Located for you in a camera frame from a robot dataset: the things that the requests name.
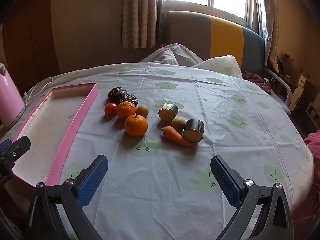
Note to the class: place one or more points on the brown wooden wardrobe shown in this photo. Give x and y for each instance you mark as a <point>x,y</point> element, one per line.
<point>25,42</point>

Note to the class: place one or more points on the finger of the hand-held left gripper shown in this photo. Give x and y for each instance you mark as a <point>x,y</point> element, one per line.
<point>21,145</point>
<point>5,145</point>

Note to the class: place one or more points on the pink electric kettle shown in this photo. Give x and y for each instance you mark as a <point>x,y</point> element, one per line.
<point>10,100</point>

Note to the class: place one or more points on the dark red cloth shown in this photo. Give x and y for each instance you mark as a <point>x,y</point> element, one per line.
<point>255,78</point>

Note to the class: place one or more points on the small red tomato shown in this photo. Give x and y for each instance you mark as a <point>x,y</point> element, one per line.
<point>110,109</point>

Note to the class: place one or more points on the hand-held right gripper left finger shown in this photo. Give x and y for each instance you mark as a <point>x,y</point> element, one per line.
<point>92,182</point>

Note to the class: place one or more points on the orange mandarin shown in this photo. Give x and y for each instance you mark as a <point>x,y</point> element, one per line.
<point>136,125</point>
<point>126,110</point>

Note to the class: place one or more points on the pink shallow tray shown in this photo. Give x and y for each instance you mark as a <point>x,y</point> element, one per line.
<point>37,130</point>

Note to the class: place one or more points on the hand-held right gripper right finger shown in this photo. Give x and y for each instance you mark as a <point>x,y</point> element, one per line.
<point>225,182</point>

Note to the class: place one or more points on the dark water chestnut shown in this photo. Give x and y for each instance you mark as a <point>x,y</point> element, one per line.
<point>131,99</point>
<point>117,94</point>

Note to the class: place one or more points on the pink red blanket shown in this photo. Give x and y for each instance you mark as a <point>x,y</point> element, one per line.
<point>313,142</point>

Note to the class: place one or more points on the grey yellow blue headboard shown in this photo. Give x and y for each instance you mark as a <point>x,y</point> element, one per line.
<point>225,37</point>

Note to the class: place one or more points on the grey metal bed rail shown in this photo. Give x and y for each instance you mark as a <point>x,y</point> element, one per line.
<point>285,87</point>

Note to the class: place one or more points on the orange carrot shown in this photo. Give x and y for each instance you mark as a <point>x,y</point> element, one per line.
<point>175,136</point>

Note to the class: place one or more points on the beige patterned curtain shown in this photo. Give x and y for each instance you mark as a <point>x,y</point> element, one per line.
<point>140,12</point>
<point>271,17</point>

